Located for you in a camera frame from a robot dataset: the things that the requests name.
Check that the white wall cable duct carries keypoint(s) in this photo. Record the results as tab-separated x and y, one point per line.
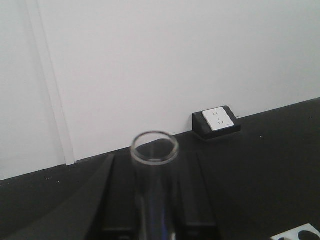
47	67

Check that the black box white power socket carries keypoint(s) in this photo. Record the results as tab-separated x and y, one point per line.
213	123

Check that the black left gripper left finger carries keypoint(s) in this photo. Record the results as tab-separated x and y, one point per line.
68	202

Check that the white test tube rack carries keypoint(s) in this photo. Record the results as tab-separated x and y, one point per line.
303	232

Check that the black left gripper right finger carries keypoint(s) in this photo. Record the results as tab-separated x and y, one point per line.
195	214

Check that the short clear glass test tube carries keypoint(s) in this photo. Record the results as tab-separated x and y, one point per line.
154	155

